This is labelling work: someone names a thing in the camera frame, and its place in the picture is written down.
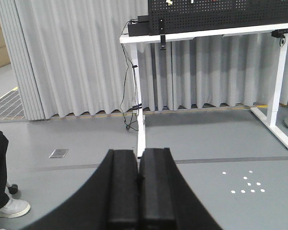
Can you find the black clamp bracket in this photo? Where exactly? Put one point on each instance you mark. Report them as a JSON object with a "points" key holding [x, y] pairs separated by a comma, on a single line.
{"points": [[162, 34]]}

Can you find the black perforated pegboard panel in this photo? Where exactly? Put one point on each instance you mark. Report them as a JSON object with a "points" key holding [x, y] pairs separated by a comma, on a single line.
{"points": [[180, 16]]}

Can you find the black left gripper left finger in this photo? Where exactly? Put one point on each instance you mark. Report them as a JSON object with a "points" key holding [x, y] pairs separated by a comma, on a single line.
{"points": [[107, 200]]}

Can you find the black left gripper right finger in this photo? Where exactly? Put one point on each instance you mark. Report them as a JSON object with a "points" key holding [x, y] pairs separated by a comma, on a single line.
{"points": [[166, 200]]}

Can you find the black caster wheel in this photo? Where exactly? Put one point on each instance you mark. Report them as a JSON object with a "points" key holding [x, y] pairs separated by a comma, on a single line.
{"points": [[12, 188]]}

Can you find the black power box on desk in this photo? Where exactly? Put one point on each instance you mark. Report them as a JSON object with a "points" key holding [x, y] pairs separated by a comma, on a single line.
{"points": [[139, 26]]}

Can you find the metal floor plate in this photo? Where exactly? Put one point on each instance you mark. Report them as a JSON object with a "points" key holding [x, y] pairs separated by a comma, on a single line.
{"points": [[58, 153]]}

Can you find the white sneaker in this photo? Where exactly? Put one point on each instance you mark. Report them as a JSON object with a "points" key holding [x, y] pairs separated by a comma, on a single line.
{"points": [[15, 208]]}

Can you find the black desk control box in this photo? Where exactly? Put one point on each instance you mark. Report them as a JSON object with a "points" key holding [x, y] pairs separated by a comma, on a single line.
{"points": [[281, 35]]}

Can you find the grey pleated curtain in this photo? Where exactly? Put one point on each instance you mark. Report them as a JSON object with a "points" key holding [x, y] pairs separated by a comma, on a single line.
{"points": [[67, 58]]}

